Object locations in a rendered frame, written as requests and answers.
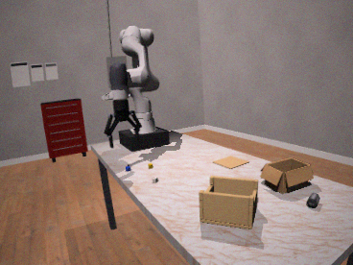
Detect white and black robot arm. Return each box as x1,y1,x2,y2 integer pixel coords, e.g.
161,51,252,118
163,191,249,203
102,26,159,134

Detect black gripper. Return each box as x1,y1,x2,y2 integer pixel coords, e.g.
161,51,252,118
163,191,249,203
104,100,142,148

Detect tan square mat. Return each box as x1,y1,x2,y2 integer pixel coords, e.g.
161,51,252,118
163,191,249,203
212,156,249,169

